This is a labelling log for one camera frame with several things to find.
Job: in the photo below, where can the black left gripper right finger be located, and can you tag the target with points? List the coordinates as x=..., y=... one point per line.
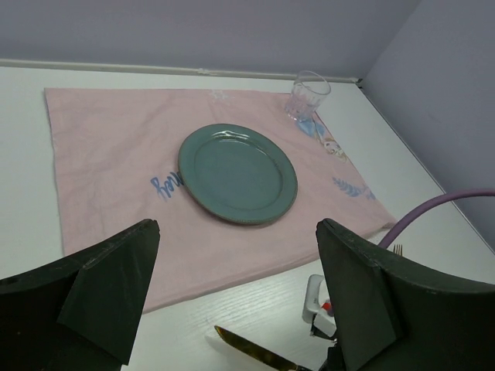
x=394, y=314

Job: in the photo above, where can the gold knife green handle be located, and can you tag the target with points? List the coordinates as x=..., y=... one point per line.
x=257, y=352

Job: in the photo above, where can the pink cloth placemat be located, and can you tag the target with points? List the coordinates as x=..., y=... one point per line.
x=116, y=164

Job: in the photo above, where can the clear drinking glass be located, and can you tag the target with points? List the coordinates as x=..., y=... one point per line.
x=309, y=90

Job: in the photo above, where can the green ceramic plate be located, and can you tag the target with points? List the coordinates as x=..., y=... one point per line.
x=237, y=174

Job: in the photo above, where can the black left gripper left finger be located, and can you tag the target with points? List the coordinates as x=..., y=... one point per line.
x=80, y=312

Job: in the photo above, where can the gold fork green handle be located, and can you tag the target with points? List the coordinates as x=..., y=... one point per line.
x=398, y=249

